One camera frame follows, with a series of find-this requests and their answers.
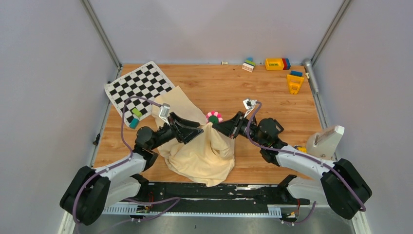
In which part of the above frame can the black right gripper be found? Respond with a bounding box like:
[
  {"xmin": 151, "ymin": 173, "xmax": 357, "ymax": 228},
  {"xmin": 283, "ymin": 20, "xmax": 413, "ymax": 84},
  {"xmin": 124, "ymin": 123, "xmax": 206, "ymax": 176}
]
[{"xmin": 212, "ymin": 112, "xmax": 266, "ymax": 147}]

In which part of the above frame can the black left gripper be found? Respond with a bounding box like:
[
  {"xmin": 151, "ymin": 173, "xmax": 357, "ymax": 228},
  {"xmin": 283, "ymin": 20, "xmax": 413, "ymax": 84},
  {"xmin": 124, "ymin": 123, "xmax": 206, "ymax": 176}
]
[{"xmin": 150, "ymin": 112, "xmax": 203, "ymax": 151}]

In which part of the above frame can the pink flower brooch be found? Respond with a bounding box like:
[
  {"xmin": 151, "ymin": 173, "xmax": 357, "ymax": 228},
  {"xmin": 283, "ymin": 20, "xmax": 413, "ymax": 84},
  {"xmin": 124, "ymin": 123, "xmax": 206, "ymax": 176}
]
[{"xmin": 206, "ymin": 111, "xmax": 223, "ymax": 123}]

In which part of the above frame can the cream yellow garment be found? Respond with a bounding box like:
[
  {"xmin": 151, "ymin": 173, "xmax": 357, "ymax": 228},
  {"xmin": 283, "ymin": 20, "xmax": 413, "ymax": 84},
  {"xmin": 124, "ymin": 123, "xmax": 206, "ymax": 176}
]
[{"xmin": 154, "ymin": 86, "xmax": 235, "ymax": 187}]

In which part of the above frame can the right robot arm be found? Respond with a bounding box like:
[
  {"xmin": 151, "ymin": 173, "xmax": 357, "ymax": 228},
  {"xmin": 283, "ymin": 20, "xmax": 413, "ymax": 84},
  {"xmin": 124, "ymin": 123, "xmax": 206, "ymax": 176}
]
[{"xmin": 212, "ymin": 112, "xmax": 372, "ymax": 219}]

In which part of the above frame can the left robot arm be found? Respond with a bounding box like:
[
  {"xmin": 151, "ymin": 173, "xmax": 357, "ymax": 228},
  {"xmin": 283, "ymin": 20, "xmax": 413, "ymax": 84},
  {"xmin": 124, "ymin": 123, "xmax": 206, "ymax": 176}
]
[{"xmin": 59, "ymin": 112, "xmax": 203, "ymax": 225}]

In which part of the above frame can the teal block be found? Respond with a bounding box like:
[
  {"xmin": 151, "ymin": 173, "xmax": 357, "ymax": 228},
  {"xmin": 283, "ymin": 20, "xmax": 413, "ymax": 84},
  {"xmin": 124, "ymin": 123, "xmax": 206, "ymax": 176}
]
[{"xmin": 129, "ymin": 118, "xmax": 140, "ymax": 129}]

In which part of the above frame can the lime green block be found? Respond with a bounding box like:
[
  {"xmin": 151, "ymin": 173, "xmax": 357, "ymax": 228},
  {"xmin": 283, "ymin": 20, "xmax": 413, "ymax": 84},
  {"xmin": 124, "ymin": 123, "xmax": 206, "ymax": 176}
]
[{"xmin": 131, "ymin": 108, "xmax": 142, "ymax": 118}]

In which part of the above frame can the black white chessboard mat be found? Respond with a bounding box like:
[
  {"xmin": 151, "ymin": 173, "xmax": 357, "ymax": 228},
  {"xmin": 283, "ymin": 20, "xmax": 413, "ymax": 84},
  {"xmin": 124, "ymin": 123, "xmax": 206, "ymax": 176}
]
[{"xmin": 104, "ymin": 61, "xmax": 175, "ymax": 126}]

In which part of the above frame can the white toy brick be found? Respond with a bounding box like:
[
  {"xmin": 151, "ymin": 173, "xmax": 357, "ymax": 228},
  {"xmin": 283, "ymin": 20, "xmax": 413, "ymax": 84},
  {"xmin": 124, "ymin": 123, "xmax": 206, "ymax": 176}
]
[{"xmin": 242, "ymin": 62, "xmax": 255, "ymax": 73}]

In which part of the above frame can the green blue brick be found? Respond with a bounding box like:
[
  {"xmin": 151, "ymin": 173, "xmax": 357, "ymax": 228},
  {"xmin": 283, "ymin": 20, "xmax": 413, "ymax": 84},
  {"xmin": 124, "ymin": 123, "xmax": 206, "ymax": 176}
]
[{"xmin": 244, "ymin": 57, "xmax": 256, "ymax": 66}]

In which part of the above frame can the yellow toy bin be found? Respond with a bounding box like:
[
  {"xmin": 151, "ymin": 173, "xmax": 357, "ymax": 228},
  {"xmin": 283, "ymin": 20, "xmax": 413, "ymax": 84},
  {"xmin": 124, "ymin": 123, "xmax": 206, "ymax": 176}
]
[{"xmin": 265, "ymin": 58, "xmax": 285, "ymax": 71}]

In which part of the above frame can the colourful toy car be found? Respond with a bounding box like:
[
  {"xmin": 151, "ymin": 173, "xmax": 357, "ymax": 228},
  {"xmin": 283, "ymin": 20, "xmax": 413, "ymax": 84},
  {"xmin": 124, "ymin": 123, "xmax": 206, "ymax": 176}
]
[{"xmin": 296, "ymin": 147, "xmax": 307, "ymax": 153}]

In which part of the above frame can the blue toy brick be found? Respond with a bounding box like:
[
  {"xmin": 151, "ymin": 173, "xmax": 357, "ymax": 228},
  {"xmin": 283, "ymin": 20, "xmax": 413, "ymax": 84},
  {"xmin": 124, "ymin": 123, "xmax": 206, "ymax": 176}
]
[{"xmin": 290, "ymin": 70, "xmax": 303, "ymax": 77}]

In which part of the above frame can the red blue brick stack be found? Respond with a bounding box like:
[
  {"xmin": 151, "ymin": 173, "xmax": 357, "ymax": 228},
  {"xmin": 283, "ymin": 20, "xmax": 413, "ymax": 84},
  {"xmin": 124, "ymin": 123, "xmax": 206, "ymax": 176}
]
[{"xmin": 282, "ymin": 58, "xmax": 291, "ymax": 70}]

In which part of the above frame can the grey metal cylinder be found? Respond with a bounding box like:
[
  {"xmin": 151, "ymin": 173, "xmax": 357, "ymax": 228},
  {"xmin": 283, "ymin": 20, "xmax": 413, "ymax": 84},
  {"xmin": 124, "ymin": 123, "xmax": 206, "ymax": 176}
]
[{"xmin": 302, "ymin": 58, "xmax": 319, "ymax": 94}]

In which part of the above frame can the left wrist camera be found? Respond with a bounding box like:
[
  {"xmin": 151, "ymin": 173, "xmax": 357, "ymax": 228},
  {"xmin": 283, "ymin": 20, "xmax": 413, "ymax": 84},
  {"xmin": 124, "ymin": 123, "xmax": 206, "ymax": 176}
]
[{"xmin": 158, "ymin": 103, "xmax": 170, "ymax": 124}]

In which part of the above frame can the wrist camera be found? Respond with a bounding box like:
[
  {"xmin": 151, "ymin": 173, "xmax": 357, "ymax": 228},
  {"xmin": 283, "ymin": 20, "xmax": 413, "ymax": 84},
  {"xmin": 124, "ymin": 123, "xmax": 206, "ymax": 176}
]
[
  {"xmin": 158, "ymin": 103, "xmax": 170, "ymax": 124},
  {"xmin": 243, "ymin": 98, "xmax": 258, "ymax": 117}
]

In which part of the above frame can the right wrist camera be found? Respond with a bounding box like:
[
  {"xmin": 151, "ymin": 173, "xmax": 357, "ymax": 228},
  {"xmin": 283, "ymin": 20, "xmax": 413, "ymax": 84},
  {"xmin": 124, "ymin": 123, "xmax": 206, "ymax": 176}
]
[{"xmin": 243, "ymin": 98, "xmax": 258, "ymax": 117}]

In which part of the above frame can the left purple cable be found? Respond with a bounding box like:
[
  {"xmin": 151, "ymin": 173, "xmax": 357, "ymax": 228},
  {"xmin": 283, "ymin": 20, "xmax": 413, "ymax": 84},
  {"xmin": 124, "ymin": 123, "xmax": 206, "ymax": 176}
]
[{"xmin": 71, "ymin": 96, "xmax": 181, "ymax": 230}]

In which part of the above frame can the purple cable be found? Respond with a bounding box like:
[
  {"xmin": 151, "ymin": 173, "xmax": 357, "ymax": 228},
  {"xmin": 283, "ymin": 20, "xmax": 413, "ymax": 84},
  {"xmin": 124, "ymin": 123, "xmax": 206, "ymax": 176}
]
[
  {"xmin": 245, "ymin": 101, "xmax": 367, "ymax": 225},
  {"xmin": 71, "ymin": 96, "xmax": 181, "ymax": 230}
]

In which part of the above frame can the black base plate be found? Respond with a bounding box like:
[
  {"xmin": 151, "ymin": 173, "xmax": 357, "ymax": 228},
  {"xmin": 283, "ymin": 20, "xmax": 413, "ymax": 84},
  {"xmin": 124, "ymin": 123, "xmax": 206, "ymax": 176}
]
[{"xmin": 133, "ymin": 182, "xmax": 310, "ymax": 214}]

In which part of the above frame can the yellow toy frame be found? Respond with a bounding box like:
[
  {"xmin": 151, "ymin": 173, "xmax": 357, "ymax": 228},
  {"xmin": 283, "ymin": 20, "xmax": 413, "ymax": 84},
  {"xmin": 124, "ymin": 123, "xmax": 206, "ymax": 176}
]
[{"xmin": 286, "ymin": 75, "xmax": 304, "ymax": 95}]

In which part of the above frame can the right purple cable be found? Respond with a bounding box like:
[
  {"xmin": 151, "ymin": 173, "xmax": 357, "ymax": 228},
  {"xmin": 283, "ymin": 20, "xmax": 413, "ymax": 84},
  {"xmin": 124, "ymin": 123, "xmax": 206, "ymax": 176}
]
[{"xmin": 245, "ymin": 101, "xmax": 367, "ymax": 225}]

